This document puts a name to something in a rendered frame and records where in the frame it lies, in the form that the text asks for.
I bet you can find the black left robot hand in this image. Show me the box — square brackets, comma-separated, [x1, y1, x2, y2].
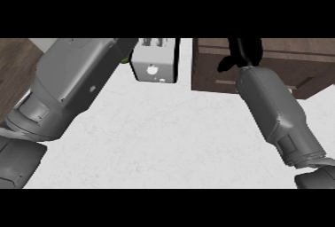
[113, 38, 140, 61]

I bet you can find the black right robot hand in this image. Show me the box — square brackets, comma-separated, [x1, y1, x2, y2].
[215, 38, 264, 74]

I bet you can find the green round item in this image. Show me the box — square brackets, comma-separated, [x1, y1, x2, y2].
[121, 51, 133, 65]

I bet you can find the brown wooden drawer cabinet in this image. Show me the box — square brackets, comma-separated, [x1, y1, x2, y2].
[190, 38, 335, 100]

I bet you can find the white boxy appliance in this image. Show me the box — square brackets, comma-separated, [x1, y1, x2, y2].
[130, 38, 181, 84]

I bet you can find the brown wooden panel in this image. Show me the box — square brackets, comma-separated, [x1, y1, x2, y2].
[0, 38, 46, 124]

